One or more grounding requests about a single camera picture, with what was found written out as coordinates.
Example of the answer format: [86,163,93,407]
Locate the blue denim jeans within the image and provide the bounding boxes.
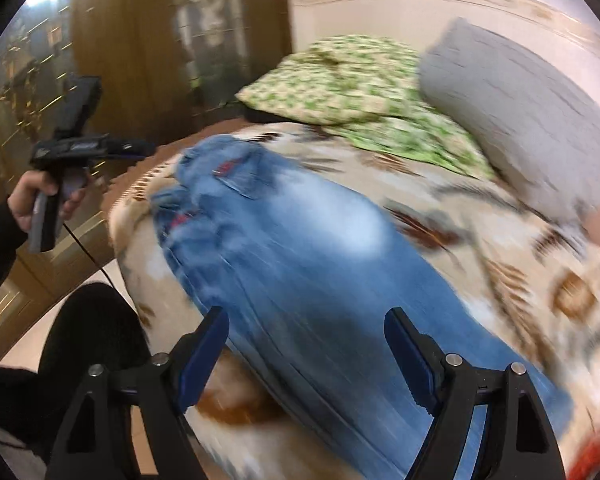
[150,136,571,479]

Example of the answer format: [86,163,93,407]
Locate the person's left hand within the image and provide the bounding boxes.
[7,170,86,233]

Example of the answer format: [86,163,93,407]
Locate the person's black trousers leg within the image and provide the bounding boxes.
[0,283,150,462]

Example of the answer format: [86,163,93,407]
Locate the dark wooden wardrobe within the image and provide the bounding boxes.
[0,0,291,359]

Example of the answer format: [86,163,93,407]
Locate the leaf-patterned beige blanket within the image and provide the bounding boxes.
[101,119,600,480]

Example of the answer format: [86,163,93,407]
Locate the green patterned pillow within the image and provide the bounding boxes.
[236,35,494,180]

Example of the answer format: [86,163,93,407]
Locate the grey quilted pillow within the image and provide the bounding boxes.
[419,18,600,222]

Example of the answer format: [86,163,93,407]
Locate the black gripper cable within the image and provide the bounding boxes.
[61,221,119,291]

